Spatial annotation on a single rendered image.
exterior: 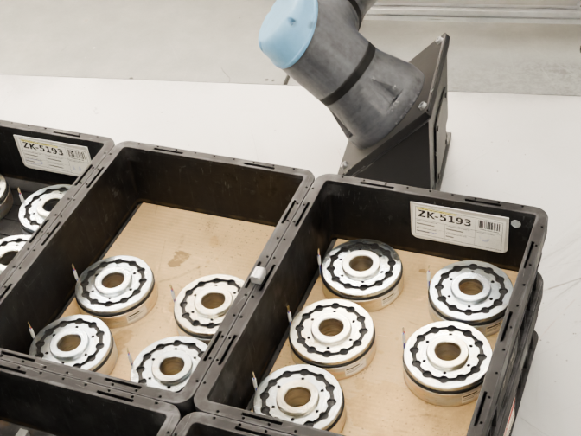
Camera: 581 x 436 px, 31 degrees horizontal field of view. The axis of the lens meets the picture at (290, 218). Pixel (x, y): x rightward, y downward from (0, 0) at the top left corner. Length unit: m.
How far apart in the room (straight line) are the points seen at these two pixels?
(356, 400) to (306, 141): 0.68
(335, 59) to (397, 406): 0.55
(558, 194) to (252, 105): 0.58
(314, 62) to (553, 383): 0.56
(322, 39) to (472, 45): 1.81
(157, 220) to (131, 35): 2.12
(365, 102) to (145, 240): 0.38
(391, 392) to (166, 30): 2.48
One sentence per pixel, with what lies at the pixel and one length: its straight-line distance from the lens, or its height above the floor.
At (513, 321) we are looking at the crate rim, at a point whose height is 0.93.
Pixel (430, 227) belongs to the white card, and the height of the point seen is 0.88.
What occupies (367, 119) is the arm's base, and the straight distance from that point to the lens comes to 1.54.
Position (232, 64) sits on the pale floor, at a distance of 3.31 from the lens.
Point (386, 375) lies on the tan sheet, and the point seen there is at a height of 0.83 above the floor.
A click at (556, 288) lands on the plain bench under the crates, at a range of 1.52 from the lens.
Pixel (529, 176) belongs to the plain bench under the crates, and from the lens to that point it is 1.69.
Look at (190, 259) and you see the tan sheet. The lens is 1.41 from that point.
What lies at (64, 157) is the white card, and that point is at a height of 0.89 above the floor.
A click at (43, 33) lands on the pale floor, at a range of 3.70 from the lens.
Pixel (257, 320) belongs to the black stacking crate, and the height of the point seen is 0.91.
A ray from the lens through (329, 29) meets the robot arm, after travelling 1.52.
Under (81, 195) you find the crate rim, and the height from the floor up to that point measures 0.93.
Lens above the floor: 1.78
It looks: 41 degrees down
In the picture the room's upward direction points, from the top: 8 degrees counter-clockwise
